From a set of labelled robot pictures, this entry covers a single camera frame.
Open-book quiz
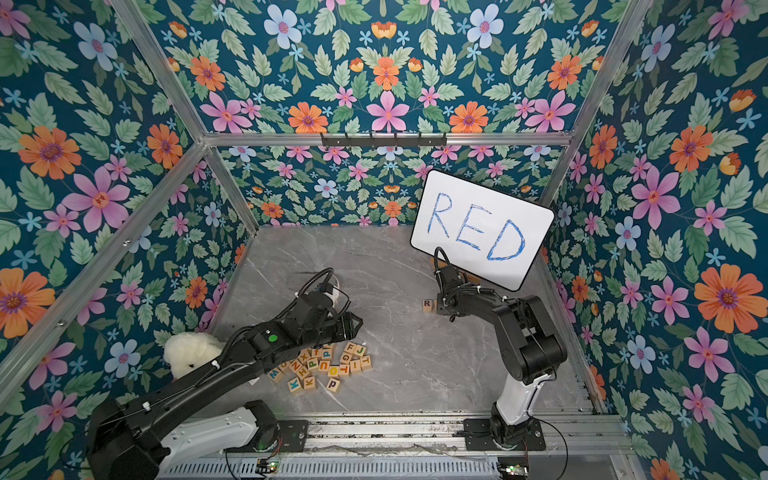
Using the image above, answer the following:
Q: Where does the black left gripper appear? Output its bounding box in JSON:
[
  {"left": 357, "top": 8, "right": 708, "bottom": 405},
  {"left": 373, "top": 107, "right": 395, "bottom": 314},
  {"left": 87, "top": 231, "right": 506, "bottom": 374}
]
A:
[{"left": 297, "top": 311, "right": 367, "bottom": 352}]

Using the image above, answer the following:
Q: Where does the wooden block purple R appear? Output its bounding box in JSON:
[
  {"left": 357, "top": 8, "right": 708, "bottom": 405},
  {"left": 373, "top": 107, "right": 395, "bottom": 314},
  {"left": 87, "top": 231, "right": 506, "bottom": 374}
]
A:
[{"left": 422, "top": 299, "right": 438, "bottom": 313}]

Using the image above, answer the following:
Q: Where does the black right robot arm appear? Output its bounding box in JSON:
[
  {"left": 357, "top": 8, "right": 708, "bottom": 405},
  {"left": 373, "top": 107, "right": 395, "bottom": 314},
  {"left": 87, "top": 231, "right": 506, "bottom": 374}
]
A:
[{"left": 432, "top": 247, "right": 568, "bottom": 449}]

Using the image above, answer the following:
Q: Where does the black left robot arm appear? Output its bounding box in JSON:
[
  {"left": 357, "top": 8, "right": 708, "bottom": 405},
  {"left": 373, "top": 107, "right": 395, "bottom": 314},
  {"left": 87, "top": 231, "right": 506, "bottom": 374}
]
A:
[{"left": 86, "top": 268, "right": 363, "bottom": 479}]

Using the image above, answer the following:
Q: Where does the wooden block purple P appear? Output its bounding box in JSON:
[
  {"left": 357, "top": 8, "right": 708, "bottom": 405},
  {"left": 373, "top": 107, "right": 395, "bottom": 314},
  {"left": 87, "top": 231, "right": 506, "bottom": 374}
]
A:
[{"left": 326, "top": 378, "right": 342, "bottom": 393}]

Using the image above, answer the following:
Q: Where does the wooden block blue K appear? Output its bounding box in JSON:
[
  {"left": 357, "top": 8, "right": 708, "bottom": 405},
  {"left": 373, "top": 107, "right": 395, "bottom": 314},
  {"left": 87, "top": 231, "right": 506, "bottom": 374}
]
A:
[{"left": 288, "top": 377, "right": 303, "bottom": 393}]

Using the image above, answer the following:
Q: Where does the whiteboard with RED written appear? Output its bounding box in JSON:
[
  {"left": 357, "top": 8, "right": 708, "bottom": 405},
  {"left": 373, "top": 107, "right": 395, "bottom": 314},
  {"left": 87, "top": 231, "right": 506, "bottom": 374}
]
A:
[{"left": 410, "top": 170, "right": 555, "bottom": 291}]

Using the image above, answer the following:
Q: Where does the white plush toy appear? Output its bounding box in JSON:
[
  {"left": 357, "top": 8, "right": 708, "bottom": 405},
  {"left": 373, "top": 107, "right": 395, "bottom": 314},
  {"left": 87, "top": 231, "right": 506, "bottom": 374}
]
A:
[{"left": 163, "top": 332, "right": 225, "bottom": 380}]

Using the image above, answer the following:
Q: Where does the black hook rack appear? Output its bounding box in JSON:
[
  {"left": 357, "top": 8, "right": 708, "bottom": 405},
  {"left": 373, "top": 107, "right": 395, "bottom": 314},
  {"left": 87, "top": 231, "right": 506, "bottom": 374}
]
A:
[{"left": 320, "top": 133, "right": 448, "bottom": 148}]

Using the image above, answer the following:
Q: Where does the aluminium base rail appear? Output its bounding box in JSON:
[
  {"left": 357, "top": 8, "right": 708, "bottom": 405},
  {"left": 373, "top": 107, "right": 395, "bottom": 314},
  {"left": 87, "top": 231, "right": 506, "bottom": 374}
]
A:
[{"left": 276, "top": 411, "right": 633, "bottom": 457}]

